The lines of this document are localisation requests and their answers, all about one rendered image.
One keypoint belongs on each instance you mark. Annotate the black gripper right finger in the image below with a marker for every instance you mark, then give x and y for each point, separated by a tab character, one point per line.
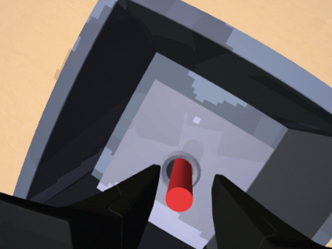
241	222

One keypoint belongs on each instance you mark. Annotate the red peg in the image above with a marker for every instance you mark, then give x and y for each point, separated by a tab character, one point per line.
179	195

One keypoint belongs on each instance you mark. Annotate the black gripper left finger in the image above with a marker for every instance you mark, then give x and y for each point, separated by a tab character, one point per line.
113	219

